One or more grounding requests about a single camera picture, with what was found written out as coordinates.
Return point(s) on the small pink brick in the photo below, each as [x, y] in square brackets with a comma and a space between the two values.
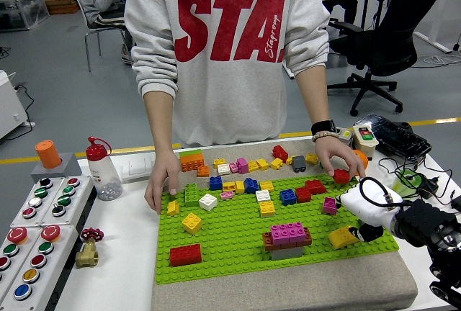
[233, 167]

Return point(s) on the white cabinet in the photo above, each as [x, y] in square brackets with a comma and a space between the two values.
[9, 106]

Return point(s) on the person's right hand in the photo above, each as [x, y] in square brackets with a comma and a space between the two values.
[162, 174]

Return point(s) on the grey block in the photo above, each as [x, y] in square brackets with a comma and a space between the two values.
[70, 171]

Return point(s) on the orange fruit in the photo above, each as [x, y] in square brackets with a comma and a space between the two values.
[363, 160]

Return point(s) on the green plastic cup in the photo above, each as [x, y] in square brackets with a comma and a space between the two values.
[405, 181]

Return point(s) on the red square brick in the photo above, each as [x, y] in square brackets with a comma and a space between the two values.
[342, 177]

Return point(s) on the long magenta brick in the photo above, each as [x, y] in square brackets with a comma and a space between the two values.
[288, 232]

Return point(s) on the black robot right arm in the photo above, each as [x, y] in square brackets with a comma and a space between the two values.
[425, 221]

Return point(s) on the large yellow square brick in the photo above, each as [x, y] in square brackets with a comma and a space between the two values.
[191, 224]

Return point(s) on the grey chair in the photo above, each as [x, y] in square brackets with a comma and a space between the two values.
[79, 3]

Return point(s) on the black plug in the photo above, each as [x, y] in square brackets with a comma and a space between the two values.
[456, 203]

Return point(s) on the white wall switch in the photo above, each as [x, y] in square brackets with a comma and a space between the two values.
[135, 170]

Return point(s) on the grey button box two green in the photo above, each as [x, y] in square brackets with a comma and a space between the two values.
[72, 206]

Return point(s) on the wooden crate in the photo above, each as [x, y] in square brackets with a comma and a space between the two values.
[63, 5]

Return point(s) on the white switch box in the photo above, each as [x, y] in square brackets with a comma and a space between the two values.
[365, 147]

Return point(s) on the long grey button box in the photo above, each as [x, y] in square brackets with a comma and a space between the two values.
[11, 250]

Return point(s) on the black wristwatch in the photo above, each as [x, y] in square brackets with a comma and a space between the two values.
[324, 126]

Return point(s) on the orange cylinder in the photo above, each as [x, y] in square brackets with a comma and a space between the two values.
[48, 154]

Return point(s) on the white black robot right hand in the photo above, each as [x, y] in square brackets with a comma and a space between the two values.
[374, 217]

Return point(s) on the blue brick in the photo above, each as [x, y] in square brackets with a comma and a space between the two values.
[215, 183]
[288, 198]
[251, 185]

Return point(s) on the magenta square brick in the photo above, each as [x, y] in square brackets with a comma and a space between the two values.
[329, 206]

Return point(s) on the grey-brown foam mat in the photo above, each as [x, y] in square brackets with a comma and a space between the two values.
[252, 296]

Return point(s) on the yellow curved brick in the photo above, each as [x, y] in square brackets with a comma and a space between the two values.
[340, 239]

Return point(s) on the black office chair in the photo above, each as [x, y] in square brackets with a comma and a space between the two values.
[396, 44]

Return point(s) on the person's left forearm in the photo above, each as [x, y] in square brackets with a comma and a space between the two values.
[313, 95]

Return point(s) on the person's left hand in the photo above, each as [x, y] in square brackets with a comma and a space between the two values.
[336, 150]

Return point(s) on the orange brick with green top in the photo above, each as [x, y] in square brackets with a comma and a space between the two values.
[191, 161]

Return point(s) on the clear squeeze bottle red cap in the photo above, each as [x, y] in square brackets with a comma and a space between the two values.
[102, 178]

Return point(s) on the long button box blue button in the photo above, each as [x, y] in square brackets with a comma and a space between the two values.
[39, 271]

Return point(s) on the clear storage box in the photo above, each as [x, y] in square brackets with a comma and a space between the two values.
[21, 12]

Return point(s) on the brass valve red handwheel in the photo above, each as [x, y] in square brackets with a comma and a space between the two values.
[86, 255]

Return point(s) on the black handheld controller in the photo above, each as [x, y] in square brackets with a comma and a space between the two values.
[396, 138]

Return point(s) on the large red brick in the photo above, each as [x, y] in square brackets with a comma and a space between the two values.
[185, 255]

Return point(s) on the white square brick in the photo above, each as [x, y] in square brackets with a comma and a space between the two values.
[263, 196]
[207, 202]

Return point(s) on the small orange brick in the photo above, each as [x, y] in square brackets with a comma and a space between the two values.
[203, 171]

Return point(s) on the tall green brick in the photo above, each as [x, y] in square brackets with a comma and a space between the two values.
[191, 196]

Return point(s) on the flat pink brick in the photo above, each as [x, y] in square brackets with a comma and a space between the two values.
[227, 195]

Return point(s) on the green studded baseplate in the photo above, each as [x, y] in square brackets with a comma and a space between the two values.
[230, 239]

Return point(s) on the long red brick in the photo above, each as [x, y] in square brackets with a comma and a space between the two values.
[316, 186]

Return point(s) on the person's right forearm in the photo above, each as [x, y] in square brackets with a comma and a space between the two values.
[162, 127]

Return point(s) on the light grey base brick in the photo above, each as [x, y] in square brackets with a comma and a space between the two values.
[287, 253]

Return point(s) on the small yellow tilted brick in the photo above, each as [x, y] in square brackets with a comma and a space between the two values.
[173, 208]

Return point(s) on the grey button box silver button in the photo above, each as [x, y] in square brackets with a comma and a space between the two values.
[36, 210]

